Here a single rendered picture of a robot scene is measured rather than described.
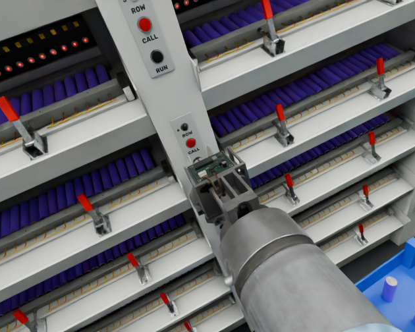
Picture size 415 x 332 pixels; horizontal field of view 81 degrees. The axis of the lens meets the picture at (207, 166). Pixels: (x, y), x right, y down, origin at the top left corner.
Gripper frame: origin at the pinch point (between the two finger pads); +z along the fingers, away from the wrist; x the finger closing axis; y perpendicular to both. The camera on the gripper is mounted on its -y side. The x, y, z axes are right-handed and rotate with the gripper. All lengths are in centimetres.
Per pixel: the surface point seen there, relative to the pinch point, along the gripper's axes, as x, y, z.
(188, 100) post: -2.3, 11.6, 2.6
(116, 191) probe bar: 17.7, -2.6, 9.1
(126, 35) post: 2.7, 23.4, 2.7
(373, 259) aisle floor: -53, -81, 3
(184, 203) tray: 5.9, -8.6, 3.0
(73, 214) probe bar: 27.5, -3.2, 9.1
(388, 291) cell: -21.2, -27.9, -22.7
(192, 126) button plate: -1.3, 7.1, 2.4
